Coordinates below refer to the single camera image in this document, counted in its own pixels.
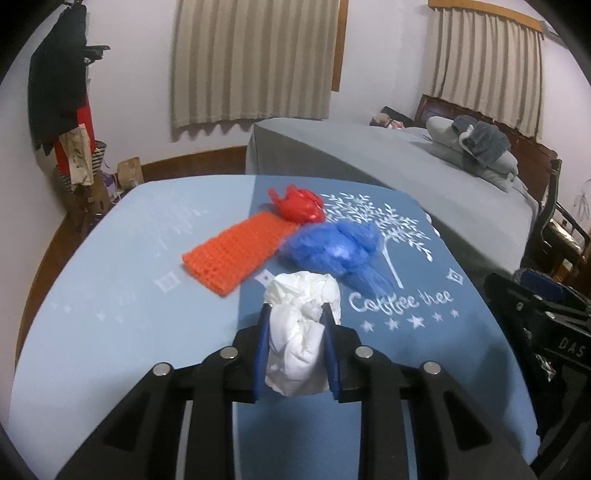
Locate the dark grey blanket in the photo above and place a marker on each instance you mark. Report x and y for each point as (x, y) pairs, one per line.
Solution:
(485, 138)

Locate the small purple box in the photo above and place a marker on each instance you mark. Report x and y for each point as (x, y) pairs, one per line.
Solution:
(112, 187)

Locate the light grey pillow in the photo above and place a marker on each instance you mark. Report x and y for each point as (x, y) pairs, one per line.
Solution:
(441, 136)

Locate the blue plastic bag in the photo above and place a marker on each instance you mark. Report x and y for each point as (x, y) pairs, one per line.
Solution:
(332, 244)

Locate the black metal frame chair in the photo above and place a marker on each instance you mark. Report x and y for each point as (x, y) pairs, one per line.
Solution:
(555, 184)

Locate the pink patterned cloth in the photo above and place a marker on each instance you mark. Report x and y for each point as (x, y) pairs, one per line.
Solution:
(385, 122)

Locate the blue tree print tablecloth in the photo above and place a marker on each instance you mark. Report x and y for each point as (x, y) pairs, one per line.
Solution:
(115, 277)

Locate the striped tote bag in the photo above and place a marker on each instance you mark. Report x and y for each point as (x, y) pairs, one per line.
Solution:
(98, 159)

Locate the pile of grey bedding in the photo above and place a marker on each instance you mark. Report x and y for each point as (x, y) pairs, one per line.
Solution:
(535, 157)

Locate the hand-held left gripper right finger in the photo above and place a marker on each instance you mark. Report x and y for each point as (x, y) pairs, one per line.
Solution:
(330, 350)

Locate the red plastic bag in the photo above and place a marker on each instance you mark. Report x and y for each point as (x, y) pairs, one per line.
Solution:
(300, 207)

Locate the white plastic bag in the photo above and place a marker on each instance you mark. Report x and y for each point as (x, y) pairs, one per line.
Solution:
(295, 332)

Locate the brown wooden window frame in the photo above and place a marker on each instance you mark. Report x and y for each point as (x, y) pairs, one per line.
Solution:
(340, 46)
(485, 11)

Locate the brown paper bag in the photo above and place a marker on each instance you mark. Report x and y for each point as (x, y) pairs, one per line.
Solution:
(98, 196)
(129, 173)

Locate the black hanging jacket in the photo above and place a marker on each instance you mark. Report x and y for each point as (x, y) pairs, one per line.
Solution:
(55, 74)

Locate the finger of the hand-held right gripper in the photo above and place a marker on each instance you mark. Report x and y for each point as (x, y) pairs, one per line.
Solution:
(512, 300)
(538, 280)

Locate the grey folded quilt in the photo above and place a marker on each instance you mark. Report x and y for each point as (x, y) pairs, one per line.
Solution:
(501, 173)

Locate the black cushion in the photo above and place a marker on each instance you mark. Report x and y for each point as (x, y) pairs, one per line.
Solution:
(399, 115)

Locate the beige striped curtain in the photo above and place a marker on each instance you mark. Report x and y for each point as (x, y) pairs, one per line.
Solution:
(485, 69)
(254, 60)

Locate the red hanging garment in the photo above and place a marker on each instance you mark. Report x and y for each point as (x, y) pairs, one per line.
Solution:
(85, 120)

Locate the bed with grey sheet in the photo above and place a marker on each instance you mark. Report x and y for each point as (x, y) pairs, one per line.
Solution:
(369, 161)

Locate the cream printed tote bag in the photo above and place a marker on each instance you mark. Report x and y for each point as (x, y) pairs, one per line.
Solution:
(76, 154)

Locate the black lined trash bin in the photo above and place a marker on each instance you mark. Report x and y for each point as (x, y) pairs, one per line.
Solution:
(544, 370)

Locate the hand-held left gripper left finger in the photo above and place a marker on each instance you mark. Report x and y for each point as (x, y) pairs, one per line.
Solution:
(261, 350)

